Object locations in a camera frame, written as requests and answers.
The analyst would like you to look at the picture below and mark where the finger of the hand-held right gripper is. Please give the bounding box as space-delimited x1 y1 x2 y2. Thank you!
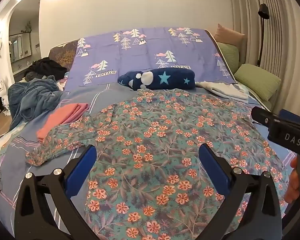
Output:
251 106 282 130

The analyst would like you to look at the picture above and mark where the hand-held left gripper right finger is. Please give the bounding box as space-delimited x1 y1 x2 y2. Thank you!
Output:
198 144 283 240

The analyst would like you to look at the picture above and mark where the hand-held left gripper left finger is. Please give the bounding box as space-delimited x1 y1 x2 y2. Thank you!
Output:
14 144 98 240

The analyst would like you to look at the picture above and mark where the floral teal shirt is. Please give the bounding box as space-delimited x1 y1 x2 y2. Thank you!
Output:
25 89 294 240

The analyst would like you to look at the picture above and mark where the black clothes pile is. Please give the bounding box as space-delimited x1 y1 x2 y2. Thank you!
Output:
25 57 68 82

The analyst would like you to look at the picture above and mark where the person's right hand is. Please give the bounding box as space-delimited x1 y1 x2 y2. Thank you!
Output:
284 155 300 204

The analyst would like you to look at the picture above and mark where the large green pillow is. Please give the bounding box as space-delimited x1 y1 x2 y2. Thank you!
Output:
234 64 282 101

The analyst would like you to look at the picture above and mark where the folded white cloth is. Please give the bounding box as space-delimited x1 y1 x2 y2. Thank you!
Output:
196 81 249 103

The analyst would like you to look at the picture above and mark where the folded pink cloth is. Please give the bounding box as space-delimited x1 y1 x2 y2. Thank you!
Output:
36 102 90 143

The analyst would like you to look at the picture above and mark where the blue striped bedsheet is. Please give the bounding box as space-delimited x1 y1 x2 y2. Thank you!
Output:
0 79 299 240

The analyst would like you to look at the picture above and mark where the small green pillow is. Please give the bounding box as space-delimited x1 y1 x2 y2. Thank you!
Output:
216 42 240 73

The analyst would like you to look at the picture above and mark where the blue-grey fleece blanket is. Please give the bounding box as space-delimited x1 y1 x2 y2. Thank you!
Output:
8 76 63 131

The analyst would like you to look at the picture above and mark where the beige pillow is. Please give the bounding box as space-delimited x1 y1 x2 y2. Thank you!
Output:
214 24 245 47

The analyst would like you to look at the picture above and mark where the navy star fleece blanket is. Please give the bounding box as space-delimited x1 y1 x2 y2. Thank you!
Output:
117 67 196 91

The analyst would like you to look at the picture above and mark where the black floor lamp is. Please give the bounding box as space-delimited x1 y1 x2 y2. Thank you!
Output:
256 3 270 67

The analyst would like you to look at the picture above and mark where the white cat figurine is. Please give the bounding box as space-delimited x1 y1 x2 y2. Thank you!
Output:
0 79 11 116

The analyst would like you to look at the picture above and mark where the brown patterned pillow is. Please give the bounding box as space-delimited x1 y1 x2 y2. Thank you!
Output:
49 39 79 71

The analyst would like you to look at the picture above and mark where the purple tree print duvet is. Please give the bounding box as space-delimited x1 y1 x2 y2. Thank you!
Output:
66 27 237 90

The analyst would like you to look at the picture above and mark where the wall mirror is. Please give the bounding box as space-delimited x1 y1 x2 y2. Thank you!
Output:
9 32 32 63

